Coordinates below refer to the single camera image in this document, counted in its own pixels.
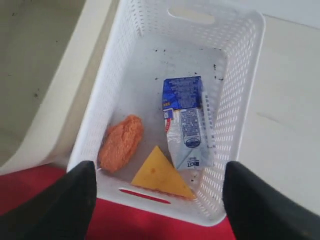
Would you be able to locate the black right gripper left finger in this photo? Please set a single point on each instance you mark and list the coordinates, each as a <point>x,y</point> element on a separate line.
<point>62,211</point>

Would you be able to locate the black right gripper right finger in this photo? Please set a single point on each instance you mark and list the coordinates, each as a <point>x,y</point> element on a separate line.
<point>257,211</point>

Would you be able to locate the cream plastic bin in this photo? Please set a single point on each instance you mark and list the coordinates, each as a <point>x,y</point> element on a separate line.
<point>50,52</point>

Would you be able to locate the white perforated plastic basket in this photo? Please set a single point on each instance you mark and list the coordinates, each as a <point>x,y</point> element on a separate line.
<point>153,40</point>

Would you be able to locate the blue white milk carton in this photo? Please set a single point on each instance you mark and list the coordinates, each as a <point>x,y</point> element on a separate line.
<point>188,123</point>

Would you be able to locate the red scalloped tablecloth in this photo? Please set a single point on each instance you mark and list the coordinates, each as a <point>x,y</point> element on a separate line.
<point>110,221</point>

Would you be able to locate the yellow cheese wedge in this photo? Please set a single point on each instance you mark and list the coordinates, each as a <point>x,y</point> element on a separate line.
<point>158,174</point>

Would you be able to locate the fried chicken nugget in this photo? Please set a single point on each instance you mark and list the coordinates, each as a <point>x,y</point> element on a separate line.
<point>120,143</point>

